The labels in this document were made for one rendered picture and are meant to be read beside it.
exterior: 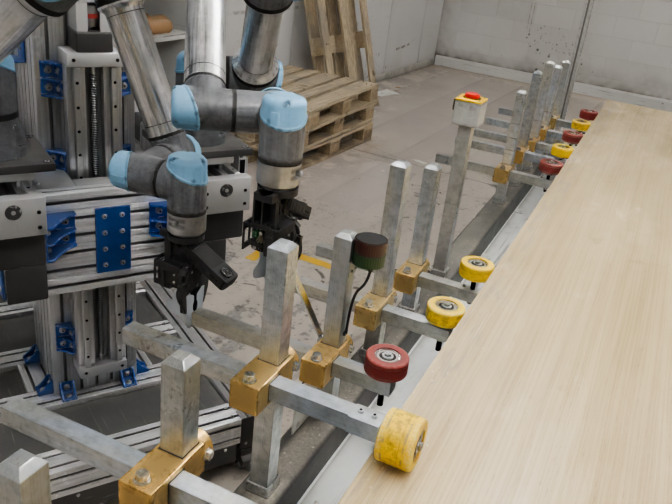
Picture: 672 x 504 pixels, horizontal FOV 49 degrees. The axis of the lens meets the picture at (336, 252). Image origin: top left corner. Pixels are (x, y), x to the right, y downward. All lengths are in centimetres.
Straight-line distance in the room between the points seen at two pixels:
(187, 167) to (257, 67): 52
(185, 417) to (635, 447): 72
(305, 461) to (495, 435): 38
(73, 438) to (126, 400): 132
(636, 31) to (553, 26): 90
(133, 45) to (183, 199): 33
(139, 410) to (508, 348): 124
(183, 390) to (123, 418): 137
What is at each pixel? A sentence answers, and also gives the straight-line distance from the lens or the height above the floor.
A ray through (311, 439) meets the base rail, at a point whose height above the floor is 70.
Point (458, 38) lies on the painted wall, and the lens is 951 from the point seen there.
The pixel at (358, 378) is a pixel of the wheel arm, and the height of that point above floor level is 85.
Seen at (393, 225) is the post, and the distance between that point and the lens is 155.
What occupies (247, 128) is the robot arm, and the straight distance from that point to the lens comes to 130.
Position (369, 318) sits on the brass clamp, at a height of 85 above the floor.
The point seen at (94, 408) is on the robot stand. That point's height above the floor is 21.
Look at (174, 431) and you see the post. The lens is 97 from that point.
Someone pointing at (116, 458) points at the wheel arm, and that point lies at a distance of 101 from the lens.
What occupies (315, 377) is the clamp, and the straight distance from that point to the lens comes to 137.
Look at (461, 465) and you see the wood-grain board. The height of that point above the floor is 90.
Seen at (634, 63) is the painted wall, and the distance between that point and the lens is 908.
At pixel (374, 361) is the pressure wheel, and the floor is 91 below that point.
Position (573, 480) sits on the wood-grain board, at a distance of 119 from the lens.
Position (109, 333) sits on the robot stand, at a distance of 222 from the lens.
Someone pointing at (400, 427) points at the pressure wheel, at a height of 98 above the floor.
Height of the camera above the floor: 162
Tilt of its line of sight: 25 degrees down
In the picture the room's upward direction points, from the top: 7 degrees clockwise
